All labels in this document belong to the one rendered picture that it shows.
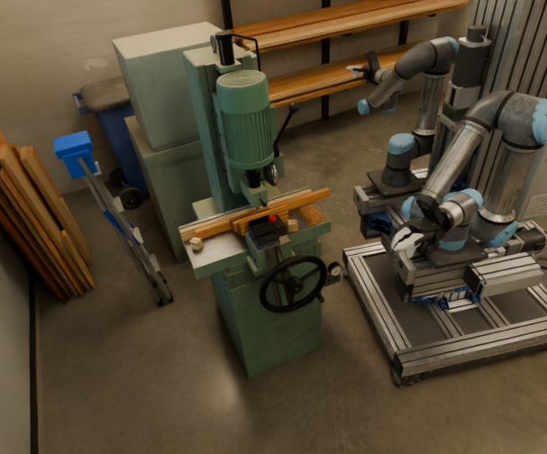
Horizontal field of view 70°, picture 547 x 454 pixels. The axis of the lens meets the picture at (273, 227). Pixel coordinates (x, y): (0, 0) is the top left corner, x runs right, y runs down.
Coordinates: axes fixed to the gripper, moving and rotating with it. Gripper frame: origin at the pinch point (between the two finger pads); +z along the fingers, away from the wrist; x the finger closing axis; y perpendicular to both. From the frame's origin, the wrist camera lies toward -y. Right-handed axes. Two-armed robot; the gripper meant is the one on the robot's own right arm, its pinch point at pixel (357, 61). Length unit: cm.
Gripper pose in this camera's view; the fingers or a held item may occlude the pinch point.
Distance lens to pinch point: 240.4
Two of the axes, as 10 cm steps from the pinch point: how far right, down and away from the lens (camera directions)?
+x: 8.8, -4.3, 2.0
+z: -4.3, -5.5, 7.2
